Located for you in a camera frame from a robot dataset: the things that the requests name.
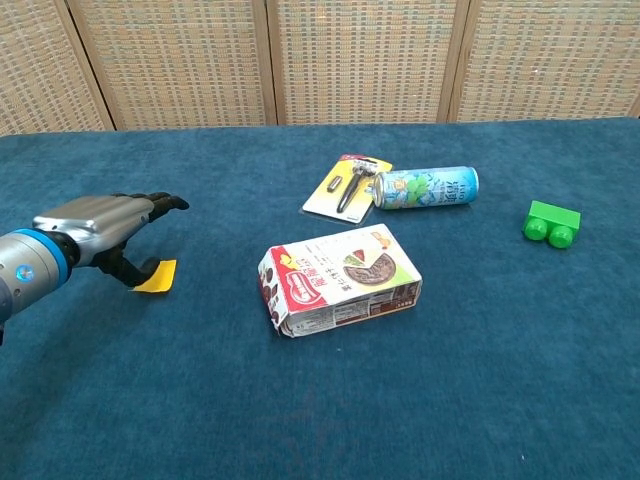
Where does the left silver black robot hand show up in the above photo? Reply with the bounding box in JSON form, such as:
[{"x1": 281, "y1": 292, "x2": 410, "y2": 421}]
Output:
[{"x1": 32, "y1": 191, "x2": 191, "y2": 291}]

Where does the woven rattan screen panel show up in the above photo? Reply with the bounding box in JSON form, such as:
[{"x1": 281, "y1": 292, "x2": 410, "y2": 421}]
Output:
[
  {"x1": 252, "y1": 0, "x2": 472, "y2": 126},
  {"x1": 437, "y1": 0, "x2": 640, "y2": 124},
  {"x1": 0, "y1": 0, "x2": 117, "y2": 137},
  {"x1": 53, "y1": 0, "x2": 279, "y2": 132}
]

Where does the blue felt table cover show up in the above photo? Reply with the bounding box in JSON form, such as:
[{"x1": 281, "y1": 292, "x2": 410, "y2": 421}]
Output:
[{"x1": 0, "y1": 117, "x2": 640, "y2": 480}]

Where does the razor in blister pack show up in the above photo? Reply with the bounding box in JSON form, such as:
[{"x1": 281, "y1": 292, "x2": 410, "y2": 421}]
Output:
[{"x1": 301, "y1": 153, "x2": 395, "y2": 226}]

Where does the white red cookie box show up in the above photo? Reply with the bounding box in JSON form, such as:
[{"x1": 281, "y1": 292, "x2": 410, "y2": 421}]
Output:
[{"x1": 257, "y1": 223, "x2": 424, "y2": 339}]

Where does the light blue drink can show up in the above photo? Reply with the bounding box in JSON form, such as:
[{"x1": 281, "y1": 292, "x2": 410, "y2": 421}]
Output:
[{"x1": 372, "y1": 165, "x2": 480, "y2": 211}]

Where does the green toy building block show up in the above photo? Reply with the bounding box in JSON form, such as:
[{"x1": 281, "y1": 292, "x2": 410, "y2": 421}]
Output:
[{"x1": 522, "y1": 199, "x2": 582, "y2": 249}]

